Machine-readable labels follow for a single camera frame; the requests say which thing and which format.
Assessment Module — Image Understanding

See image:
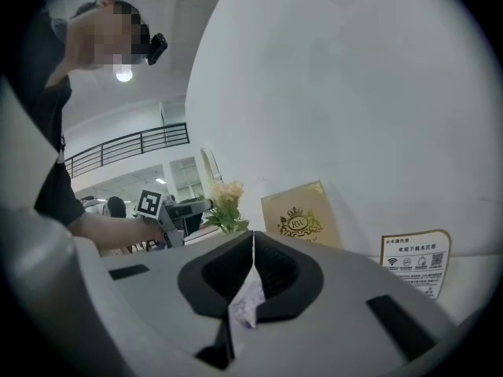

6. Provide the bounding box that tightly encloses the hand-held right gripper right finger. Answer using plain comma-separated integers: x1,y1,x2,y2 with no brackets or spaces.
253,229,460,367

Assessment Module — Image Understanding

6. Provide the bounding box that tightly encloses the person's left forearm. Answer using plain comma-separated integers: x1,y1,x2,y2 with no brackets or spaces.
70,212,164,257

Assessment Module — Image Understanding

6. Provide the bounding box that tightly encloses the pale yellow flowers bunch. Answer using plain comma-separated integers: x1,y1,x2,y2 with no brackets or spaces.
202,179,251,235

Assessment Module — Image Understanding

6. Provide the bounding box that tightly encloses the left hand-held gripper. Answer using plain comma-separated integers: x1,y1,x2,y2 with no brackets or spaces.
135,189,214,249

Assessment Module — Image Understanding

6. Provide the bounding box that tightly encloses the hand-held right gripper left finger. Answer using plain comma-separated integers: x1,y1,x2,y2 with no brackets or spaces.
102,229,255,371

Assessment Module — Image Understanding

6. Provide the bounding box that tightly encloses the person's black shirt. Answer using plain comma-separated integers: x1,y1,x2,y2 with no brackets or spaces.
33,13,86,227

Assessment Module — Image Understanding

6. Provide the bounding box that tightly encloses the tan gold-crest booklet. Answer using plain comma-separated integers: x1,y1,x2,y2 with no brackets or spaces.
260,180,342,250

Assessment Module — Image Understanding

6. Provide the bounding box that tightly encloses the person's head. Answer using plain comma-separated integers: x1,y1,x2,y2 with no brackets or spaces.
64,0,152,74

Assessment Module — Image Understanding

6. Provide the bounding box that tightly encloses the black balcony railing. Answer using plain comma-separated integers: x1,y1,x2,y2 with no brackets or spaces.
64,123,191,179

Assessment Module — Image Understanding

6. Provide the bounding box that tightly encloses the black head-mounted camera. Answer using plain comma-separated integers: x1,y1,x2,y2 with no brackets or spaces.
145,32,169,66

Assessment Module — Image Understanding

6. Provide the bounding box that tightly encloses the purple tissue packet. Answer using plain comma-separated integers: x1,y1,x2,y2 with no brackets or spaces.
229,280,266,328

